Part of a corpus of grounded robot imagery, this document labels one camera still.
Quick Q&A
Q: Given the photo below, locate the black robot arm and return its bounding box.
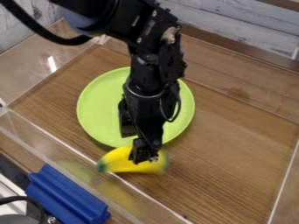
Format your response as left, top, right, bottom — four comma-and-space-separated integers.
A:
49, 0, 186, 164

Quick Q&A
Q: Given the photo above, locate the yellow toy banana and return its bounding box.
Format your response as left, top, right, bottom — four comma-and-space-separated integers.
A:
96, 146, 169, 175

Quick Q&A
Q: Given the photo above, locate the clear acrylic front wall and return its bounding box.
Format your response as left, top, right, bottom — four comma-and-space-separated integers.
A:
0, 108, 192, 224

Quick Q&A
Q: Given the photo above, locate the black cable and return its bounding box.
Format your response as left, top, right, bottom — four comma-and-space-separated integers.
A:
0, 0, 94, 46

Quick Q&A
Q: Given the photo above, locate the blue plastic clamp block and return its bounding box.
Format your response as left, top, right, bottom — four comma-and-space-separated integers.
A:
25, 164, 110, 224

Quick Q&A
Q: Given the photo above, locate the green round plate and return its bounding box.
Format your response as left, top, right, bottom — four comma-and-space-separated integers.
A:
76, 66, 194, 148

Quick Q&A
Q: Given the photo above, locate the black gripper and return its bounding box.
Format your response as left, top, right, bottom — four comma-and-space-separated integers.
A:
117, 81, 181, 165

